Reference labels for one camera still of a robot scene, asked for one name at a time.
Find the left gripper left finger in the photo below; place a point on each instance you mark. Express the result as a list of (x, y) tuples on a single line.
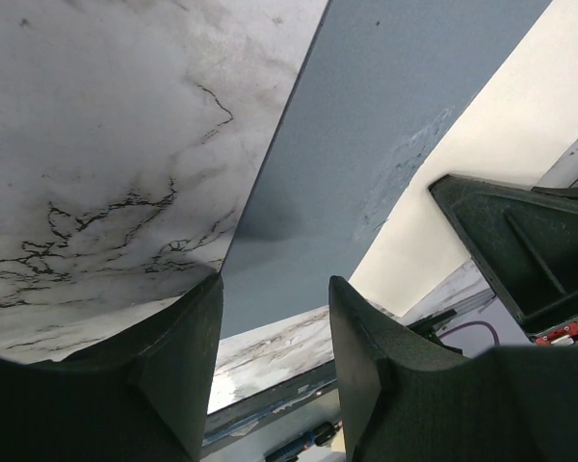
[(141, 395)]

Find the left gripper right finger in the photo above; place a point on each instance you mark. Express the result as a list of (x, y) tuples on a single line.
[(405, 398)]

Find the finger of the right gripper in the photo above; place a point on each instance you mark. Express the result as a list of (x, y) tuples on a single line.
[(524, 243)]

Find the tan letter paper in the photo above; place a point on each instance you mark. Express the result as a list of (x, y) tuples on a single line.
[(520, 130)]

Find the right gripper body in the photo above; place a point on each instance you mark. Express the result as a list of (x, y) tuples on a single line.
[(562, 336)]

